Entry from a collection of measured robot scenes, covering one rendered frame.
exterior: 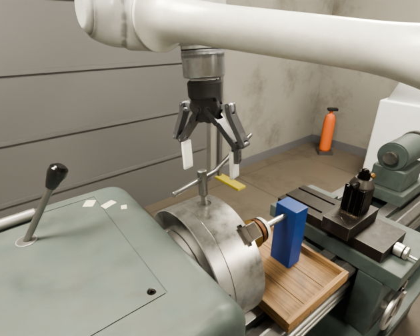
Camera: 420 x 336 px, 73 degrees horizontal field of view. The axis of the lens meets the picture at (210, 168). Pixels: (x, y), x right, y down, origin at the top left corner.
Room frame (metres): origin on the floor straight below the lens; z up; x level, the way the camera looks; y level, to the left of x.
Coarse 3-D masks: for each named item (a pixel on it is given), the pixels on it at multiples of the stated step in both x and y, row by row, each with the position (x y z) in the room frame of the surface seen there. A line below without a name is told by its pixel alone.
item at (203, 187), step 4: (200, 172) 0.57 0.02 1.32; (204, 172) 0.58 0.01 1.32; (200, 176) 0.57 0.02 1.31; (204, 176) 0.57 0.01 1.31; (204, 180) 0.57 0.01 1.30; (200, 184) 0.57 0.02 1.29; (204, 184) 0.57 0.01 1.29; (200, 188) 0.57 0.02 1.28; (204, 188) 0.57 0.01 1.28; (200, 192) 0.57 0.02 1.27; (204, 192) 0.57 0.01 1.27; (204, 196) 0.57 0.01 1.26; (204, 200) 0.57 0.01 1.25; (200, 204) 0.58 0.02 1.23; (204, 204) 0.57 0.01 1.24
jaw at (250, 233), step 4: (252, 224) 0.55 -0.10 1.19; (240, 228) 0.52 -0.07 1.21; (244, 228) 0.52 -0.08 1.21; (248, 228) 0.54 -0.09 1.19; (252, 228) 0.54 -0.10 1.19; (256, 228) 0.55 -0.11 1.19; (240, 232) 0.51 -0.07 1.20; (244, 232) 0.51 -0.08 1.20; (248, 232) 0.52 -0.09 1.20; (252, 232) 0.53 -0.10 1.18; (256, 232) 0.54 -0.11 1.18; (260, 232) 0.54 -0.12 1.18; (240, 236) 0.50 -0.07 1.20; (244, 236) 0.51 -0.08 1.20; (248, 236) 0.51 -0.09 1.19; (252, 236) 0.53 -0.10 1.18; (256, 236) 0.53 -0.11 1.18; (260, 236) 0.53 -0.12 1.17; (244, 240) 0.50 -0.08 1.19; (248, 240) 0.50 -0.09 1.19; (252, 240) 0.51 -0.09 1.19; (244, 244) 0.49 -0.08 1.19; (248, 244) 0.49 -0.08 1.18
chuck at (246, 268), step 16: (192, 208) 0.56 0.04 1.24; (208, 208) 0.56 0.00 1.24; (224, 208) 0.56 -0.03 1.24; (208, 224) 0.50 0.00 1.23; (224, 224) 0.51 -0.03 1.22; (240, 224) 0.52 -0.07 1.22; (224, 240) 0.48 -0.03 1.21; (240, 240) 0.49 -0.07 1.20; (224, 256) 0.45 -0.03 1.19; (240, 256) 0.46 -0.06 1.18; (256, 256) 0.48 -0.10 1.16; (240, 272) 0.44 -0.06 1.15; (256, 272) 0.46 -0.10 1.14; (240, 288) 0.43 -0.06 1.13; (256, 288) 0.45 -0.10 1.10; (240, 304) 0.42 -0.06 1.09; (256, 304) 0.46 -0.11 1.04
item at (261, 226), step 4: (248, 220) 0.67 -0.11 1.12; (252, 220) 0.68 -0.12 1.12; (256, 220) 0.67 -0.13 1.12; (260, 220) 0.67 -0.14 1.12; (248, 224) 0.65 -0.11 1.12; (256, 224) 0.65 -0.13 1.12; (260, 224) 0.66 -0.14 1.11; (264, 224) 0.66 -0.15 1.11; (260, 228) 0.65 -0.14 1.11; (264, 228) 0.65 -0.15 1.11; (264, 232) 0.64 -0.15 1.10; (268, 232) 0.65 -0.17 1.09; (264, 236) 0.64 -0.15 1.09; (268, 236) 0.65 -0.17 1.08; (256, 240) 0.62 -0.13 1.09; (260, 240) 0.62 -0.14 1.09; (264, 240) 0.64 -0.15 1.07; (256, 244) 0.61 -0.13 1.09; (260, 244) 0.62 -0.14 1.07
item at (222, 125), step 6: (210, 114) 0.60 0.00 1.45; (222, 114) 0.62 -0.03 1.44; (210, 120) 0.60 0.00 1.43; (216, 120) 0.59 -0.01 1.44; (222, 120) 0.60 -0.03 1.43; (216, 126) 0.59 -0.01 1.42; (222, 126) 0.59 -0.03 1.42; (228, 126) 0.60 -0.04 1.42; (222, 132) 0.58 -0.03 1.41; (228, 132) 0.58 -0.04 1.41; (228, 138) 0.57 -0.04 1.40; (234, 138) 0.58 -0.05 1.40; (234, 144) 0.56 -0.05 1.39; (234, 150) 0.55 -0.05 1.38
